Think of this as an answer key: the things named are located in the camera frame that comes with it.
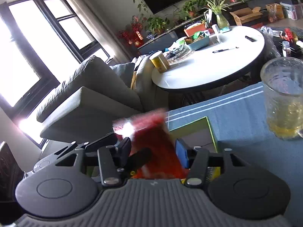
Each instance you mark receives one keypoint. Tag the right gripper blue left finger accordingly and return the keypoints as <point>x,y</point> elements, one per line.
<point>123,151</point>

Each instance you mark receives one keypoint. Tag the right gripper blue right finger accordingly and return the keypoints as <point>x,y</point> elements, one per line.
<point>185,154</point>

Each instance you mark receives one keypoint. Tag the red snack bag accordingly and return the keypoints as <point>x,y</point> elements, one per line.
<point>151,141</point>

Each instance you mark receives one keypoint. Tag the green white cardboard box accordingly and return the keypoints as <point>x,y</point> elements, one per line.
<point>197,133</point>

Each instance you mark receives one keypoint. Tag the grey sofa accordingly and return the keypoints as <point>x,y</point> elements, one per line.
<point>83,107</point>

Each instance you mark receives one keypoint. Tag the blue striped tablecloth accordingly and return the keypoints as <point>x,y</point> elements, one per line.
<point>238,120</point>

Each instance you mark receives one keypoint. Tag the yellow tin can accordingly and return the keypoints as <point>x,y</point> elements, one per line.
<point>160,62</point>

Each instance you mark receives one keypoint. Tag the black pen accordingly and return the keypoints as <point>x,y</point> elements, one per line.
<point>222,50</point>

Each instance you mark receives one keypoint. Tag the round white coffee table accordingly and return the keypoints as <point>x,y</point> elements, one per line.
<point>204,70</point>

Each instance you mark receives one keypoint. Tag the red flower plant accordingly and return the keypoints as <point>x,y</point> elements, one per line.
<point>132,33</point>

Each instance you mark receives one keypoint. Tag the blue snack tray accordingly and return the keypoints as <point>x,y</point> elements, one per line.
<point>198,40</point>

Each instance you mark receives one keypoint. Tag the clear glass jar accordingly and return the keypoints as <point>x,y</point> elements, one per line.
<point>282,82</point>

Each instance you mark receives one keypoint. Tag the potted green plant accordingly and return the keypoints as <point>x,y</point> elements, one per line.
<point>157,25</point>

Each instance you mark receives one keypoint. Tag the black remote control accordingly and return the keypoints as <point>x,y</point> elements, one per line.
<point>250,39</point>

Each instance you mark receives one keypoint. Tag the spider plant in glass vase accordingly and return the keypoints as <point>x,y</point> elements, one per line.
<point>217,7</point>

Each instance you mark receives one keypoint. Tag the brown cardboard box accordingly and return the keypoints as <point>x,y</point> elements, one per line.
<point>246,15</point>

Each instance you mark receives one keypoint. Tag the clear plastic storage bin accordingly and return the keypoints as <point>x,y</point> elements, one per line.
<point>291,11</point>

